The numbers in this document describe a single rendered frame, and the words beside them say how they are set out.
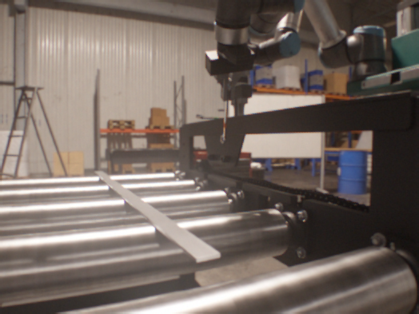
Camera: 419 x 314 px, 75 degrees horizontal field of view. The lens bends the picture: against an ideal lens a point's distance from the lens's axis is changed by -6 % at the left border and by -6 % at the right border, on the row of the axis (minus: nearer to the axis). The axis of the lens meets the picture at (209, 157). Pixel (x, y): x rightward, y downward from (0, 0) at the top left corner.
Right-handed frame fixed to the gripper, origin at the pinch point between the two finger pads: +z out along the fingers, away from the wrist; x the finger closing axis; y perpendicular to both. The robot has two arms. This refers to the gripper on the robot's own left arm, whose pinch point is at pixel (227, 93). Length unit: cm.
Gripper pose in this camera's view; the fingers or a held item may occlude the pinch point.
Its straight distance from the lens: 91.0
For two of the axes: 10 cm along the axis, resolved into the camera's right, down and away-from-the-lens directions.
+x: -9.5, 2.1, -2.2
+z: -0.2, 7.0, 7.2
